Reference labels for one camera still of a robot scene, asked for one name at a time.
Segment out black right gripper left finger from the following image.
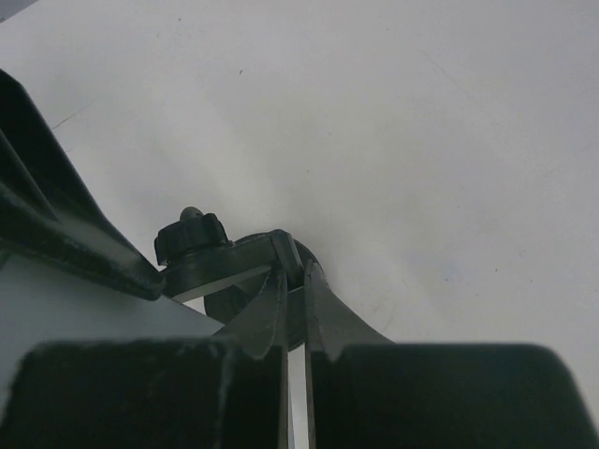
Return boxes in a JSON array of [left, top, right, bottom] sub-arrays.
[[1, 270, 289, 448]]

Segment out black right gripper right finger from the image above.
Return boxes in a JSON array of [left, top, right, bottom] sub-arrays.
[[304, 262, 598, 448]]

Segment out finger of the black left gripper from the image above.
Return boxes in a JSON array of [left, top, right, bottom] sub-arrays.
[[1, 72, 164, 299]]

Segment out light blue smartphone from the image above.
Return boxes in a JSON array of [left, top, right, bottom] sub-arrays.
[[1, 253, 222, 403]]

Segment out black phone stand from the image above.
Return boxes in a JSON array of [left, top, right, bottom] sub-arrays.
[[153, 207, 317, 350]]

